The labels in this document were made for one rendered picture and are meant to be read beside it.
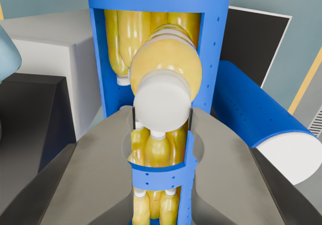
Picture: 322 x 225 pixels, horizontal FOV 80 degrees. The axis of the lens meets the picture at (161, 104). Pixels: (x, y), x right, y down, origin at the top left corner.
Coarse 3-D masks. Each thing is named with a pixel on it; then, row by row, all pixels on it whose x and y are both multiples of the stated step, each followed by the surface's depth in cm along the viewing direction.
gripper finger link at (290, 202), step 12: (264, 156) 8; (264, 168) 8; (276, 168) 8; (264, 180) 7; (276, 180) 7; (288, 180) 7; (276, 192) 7; (288, 192) 7; (300, 192) 7; (276, 204) 6; (288, 204) 6; (300, 204) 6; (288, 216) 6; (300, 216) 6; (312, 216) 6
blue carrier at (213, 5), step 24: (96, 0) 32; (120, 0) 30; (144, 0) 29; (168, 0) 29; (192, 0) 29; (216, 0) 32; (96, 24) 42; (216, 24) 34; (96, 48) 42; (216, 48) 37; (216, 72) 42; (120, 96) 60; (192, 144) 45; (144, 168) 46; (168, 168) 47; (192, 168) 50
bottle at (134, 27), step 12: (120, 12) 38; (132, 12) 37; (144, 12) 38; (120, 24) 39; (132, 24) 38; (144, 24) 39; (120, 36) 40; (132, 36) 39; (144, 36) 40; (120, 48) 42; (132, 48) 40
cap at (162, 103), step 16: (160, 80) 12; (176, 80) 13; (144, 96) 12; (160, 96) 12; (176, 96) 12; (144, 112) 13; (160, 112) 13; (176, 112) 13; (160, 128) 14; (176, 128) 14
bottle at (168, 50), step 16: (160, 32) 21; (176, 32) 21; (144, 48) 17; (160, 48) 16; (176, 48) 16; (192, 48) 17; (144, 64) 15; (160, 64) 15; (176, 64) 15; (192, 64) 16; (144, 80) 14; (192, 80) 15; (192, 96) 16
